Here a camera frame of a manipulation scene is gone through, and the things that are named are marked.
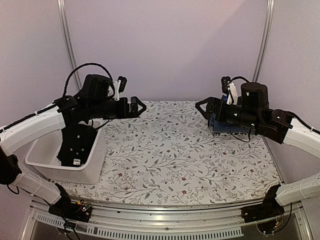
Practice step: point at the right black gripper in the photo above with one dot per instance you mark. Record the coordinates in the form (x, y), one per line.
(214, 101)

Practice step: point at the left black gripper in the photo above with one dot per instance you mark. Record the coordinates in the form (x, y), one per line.
(124, 112)

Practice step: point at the black long sleeve shirt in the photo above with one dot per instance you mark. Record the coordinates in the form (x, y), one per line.
(77, 143)

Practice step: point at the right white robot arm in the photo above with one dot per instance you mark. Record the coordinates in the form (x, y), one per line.
(251, 111)

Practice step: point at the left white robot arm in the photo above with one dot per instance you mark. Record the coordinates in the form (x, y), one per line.
(73, 117)

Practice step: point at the blue plaid folded shirt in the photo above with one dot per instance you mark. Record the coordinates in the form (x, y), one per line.
(232, 101)

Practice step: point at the blue checked folded shirt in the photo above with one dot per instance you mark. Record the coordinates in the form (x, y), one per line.
(228, 128)

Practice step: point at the floral patterned table cloth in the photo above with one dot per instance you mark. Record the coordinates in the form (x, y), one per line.
(168, 156)

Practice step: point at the white plastic basket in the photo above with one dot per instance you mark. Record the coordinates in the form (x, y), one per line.
(43, 157)

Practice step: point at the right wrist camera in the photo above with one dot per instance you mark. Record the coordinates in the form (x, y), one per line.
(228, 87)

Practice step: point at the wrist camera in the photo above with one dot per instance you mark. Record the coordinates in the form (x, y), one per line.
(119, 87)
(228, 87)

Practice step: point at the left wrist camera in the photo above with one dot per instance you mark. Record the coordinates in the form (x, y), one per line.
(119, 87)

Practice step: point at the right aluminium frame post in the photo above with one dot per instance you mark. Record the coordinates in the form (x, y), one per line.
(264, 40)

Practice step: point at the aluminium frame post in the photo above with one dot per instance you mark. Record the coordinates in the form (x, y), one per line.
(264, 40)
(62, 13)

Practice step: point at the aluminium front rail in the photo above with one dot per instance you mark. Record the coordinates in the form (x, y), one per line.
(115, 221)

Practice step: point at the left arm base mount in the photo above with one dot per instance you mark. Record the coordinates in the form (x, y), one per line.
(78, 211)

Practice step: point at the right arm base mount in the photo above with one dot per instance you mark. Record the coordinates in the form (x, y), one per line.
(266, 209)

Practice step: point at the left aluminium frame post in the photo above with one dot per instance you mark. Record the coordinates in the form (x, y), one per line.
(62, 13)

